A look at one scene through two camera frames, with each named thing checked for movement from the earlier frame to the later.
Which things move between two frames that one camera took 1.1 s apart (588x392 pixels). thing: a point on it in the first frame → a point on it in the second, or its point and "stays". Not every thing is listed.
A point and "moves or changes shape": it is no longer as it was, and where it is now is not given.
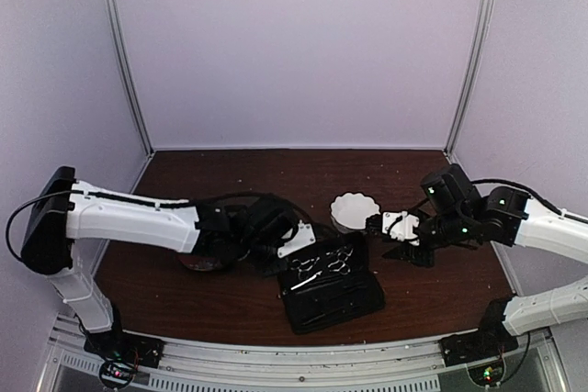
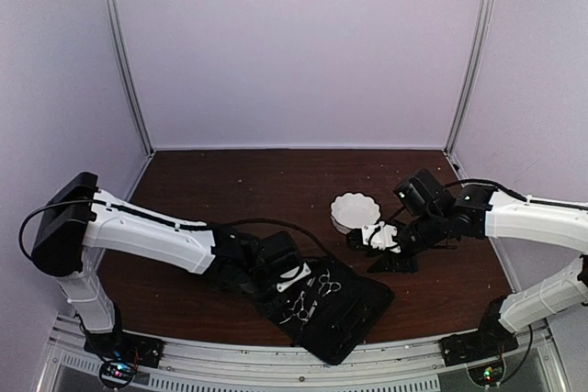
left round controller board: [115, 374] stays
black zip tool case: [330, 284] moves or changes shape
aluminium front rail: [532, 364] stays
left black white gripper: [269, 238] → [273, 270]
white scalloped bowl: [350, 211] stays
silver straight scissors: [305, 274] → [299, 310]
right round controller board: [489, 375] stays
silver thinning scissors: [340, 265] → [333, 285]
